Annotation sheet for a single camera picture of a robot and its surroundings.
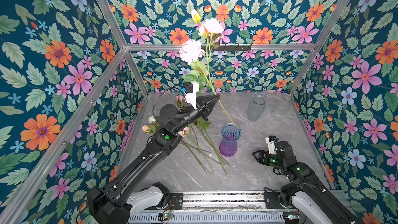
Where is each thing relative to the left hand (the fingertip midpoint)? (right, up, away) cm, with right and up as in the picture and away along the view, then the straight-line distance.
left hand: (220, 93), depth 52 cm
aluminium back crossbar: (+2, +31, +41) cm, 51 cm away
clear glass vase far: (+43, -8, +49) cm, 66 cm away
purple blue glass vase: (+7, -19, +28) cm, 34 cm away
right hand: (+21, -30, +29) cm, 46 cm away
